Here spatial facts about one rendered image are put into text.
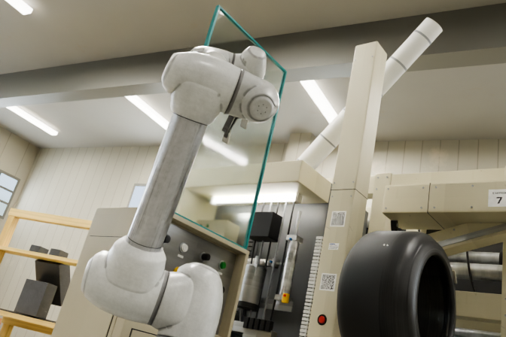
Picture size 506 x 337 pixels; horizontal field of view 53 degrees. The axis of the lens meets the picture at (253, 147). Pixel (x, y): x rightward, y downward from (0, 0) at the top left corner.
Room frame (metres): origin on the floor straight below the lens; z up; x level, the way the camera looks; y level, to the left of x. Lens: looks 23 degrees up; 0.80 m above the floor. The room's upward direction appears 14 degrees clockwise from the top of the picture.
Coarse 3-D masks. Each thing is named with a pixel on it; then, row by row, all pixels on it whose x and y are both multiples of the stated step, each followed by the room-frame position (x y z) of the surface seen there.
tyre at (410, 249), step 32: (352, 256) 1.97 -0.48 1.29; (384, 256) 1.88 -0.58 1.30; (416, 256) 1.85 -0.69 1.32; (352, 288) 1.93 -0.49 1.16; (384, 288) 1.84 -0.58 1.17; (416, 288) 1.84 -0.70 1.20; (448, 288) 2.13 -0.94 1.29; (352, 320) 1.95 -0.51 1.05; (384, 320) 1.86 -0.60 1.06; (416, 320) 1.86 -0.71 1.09; (448, 320) 2.16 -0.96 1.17
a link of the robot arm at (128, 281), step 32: (192, 64) 1.15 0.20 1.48; (224, 64) 1.17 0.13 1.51; (192, 96) 1.19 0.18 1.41; (224, 96) 1.19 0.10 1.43; (192, 128) 1.24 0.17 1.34; (160, 160) 1.30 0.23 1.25; (192, 160) 1.31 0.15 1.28; (160, 192) 1.32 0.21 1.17; (160, 224) 1.37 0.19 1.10; (96, 256) 1.44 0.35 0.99; (128, 256) 1.39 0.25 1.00; (160, 256) 1.43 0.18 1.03; (96, 288) 1.42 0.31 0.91; (128, 288) 1.42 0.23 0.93; (160, 288) 1.45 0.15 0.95
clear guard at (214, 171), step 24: (216, 24) 1.87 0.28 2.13; (240, 48) 2.00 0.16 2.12; (216, 120) 1.98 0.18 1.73; (240, 120) 2.09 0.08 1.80; (216, 144) 2.01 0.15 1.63; (240, 144) 2.11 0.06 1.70; (264, 144) 2.23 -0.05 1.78; (192, 168) 1.94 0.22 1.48; (216, 168) 2.04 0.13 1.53; (240, 168) 2.14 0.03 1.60; (264, 168) 2.25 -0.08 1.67; (192, 192) 1.97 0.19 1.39; (216, 192) 2.06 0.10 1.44; (240, 192) 2.17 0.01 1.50; (192, 216) 1.99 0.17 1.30; (216, 216) 2.09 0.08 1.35; (240, 216) 2.19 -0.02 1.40; (240, 240) 2.22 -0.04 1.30
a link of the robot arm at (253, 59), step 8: (248, 48) 1.60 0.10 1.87; (256, 48) 1.60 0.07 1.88; (240, 56) 1.63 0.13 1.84; (248, 56) 1.60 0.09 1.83; (256, 56) 1.59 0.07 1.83; (264, 56) 1.61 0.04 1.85; (240, 64) 1.63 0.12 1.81; (248, 64) 1.61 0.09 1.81; (256, 64) 1.61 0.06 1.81; (264, 64) 1.63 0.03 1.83; (256, 72) 1.64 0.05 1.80; (264, 72) 1.67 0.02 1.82
